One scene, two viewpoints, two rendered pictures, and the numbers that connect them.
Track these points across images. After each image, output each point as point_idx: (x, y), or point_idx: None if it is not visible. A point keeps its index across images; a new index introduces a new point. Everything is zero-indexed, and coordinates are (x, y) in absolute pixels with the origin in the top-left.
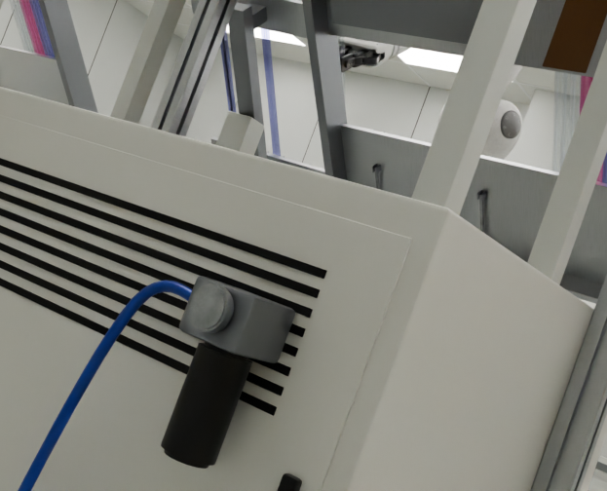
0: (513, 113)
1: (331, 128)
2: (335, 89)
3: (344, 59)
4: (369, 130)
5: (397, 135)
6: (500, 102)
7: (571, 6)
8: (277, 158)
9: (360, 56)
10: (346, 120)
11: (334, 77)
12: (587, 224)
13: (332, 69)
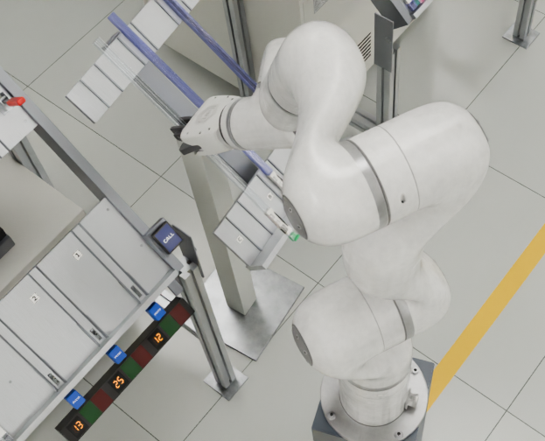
0: (296, 335)
1: (96, 195)
2: (75, 168)
3: (173, 130)
4: (81, 220)
5: (59, 242)
6: (303, 306)
7: None
8: (256, 171)
9: None
10: (106, 196)
11: (67, 158)
12: None
13: (60, 152)
